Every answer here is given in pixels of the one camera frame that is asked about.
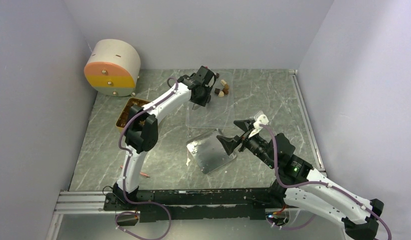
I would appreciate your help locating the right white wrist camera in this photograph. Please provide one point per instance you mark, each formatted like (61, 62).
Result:
(259, 119)

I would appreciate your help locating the round pastel drawer box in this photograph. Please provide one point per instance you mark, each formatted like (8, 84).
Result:
(113, 68)

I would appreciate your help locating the red pen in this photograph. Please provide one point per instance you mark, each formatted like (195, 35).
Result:
(141, 173)

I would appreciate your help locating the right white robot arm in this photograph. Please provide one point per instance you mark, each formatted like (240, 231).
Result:
(299, 184)

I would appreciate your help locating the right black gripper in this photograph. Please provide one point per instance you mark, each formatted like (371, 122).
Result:
(229, 145)

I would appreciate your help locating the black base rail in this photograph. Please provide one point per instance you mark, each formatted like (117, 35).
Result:
(224, 203)

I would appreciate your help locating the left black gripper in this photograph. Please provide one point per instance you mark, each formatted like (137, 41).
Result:
(204, 101)

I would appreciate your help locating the clear plastic tray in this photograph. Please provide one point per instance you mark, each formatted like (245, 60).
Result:
(219, 113)

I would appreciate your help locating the square silver metal lid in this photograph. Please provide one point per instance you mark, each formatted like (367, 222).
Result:
(208, 152)

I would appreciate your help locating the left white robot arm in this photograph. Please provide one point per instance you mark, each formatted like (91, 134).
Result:
(141, 131)

